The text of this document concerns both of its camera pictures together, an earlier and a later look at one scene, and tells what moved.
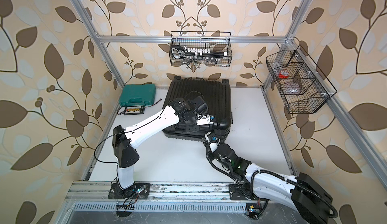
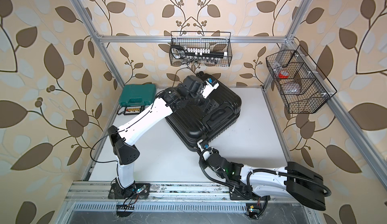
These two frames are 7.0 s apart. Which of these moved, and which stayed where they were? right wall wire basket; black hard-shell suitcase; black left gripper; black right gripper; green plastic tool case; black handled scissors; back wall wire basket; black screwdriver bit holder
Moved: black right gripper; black left gripper; black hard-shell suitcase
Stayed: black screwdriver bit holder; right wall wire basket; back wall wire basket; green plastic tool case; black handled scissors
